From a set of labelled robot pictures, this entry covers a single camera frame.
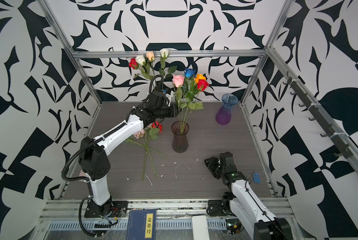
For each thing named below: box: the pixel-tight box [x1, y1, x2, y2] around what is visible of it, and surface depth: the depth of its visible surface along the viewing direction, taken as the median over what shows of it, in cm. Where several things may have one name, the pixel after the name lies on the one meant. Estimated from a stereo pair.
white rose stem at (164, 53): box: [159, 48, 178, 91], surface depth 92 cm
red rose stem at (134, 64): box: [128, 58, 156, 91], surface depth 91 cm
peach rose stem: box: [146, 51, 157, 90], surface depth 87 cm
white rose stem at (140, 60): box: [135, 54, 154, 80], surface depth 86 cm
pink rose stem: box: [172, 74, 185, 134], surface depth 73 cm
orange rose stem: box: [194, 73, 206, 84], surface depth 75 cm
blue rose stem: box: [182, 68, 197, 134], surface depth 76 cm
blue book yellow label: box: [125, 209, 157, 240], surface depth 70 cm
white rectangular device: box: [192, 215, 210, 240], surface depth 66 cm
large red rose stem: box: [182, 79, 210, 134], surface depth 73 cm
